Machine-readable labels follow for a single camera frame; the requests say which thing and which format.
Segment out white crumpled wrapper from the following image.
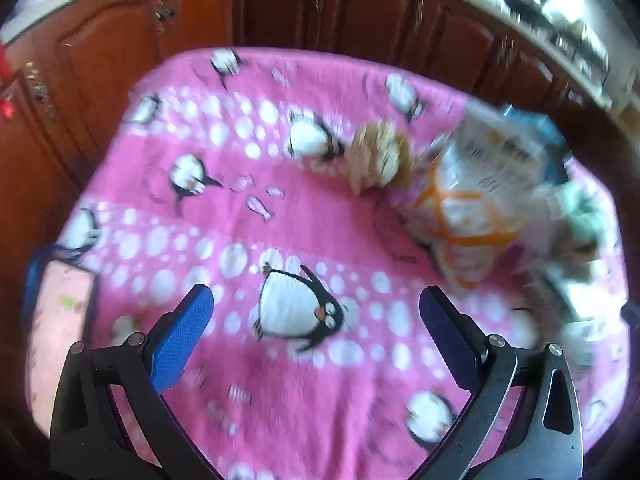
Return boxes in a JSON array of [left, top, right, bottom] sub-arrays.
[[525, 240, 601, 361]]

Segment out red hanging item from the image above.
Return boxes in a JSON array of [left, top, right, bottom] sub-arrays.
[[0, 45, 16, 116]]

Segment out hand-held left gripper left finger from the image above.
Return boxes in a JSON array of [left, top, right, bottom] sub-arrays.
[[50, 283, 236, 480]]

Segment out tan scouring pad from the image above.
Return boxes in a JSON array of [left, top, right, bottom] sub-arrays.
[[345, 121, 416, 193]]

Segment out pale green crumpled wrapper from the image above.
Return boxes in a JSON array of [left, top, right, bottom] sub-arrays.
[[545, 180, 611, 256]]

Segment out pink penguin print blanket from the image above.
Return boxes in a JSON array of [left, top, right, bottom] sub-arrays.
[[25, 47, 631, 480]]

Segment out light blue packet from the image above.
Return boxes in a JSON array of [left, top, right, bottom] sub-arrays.
[[500, 105, 571, 181]]

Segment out dark wooden kitchen cabinets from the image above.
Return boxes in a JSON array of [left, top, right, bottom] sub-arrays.
[[0, 0, 640, 311]]

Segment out white bag with orange pattern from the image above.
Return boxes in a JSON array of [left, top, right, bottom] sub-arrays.
[[395, 140, 526, 291]]

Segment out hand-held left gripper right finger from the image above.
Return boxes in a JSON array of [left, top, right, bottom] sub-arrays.
[[419, 285, 585, 480]]

